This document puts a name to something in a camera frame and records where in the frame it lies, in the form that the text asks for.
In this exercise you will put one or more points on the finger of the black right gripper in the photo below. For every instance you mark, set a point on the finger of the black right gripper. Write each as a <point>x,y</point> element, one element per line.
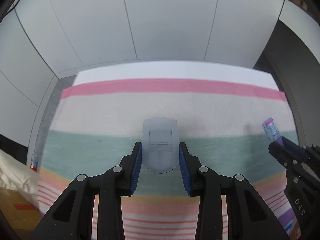
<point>281,154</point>
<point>296,151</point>

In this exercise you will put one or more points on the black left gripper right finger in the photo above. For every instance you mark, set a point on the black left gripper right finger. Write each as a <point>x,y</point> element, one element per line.
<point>201,181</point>

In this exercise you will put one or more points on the pink blue labelled tube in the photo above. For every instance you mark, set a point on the pink blue labelled tube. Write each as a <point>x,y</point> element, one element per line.
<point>272,131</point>

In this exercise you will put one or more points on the cream padded chair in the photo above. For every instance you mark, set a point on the cream padded chair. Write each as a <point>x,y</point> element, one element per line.
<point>18,177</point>

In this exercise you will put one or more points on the striped colourful blanket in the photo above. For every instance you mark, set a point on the striped colourful blanket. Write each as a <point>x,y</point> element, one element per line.
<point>221,123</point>

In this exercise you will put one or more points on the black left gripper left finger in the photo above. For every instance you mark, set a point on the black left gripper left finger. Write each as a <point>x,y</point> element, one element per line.
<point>119,181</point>

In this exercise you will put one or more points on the brown cardboard box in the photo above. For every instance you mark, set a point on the brown cardboard box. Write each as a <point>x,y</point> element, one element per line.
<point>22,216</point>

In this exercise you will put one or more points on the translucent grey plastic case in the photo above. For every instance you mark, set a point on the translucent grey plastic case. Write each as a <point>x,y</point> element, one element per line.
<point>160,144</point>

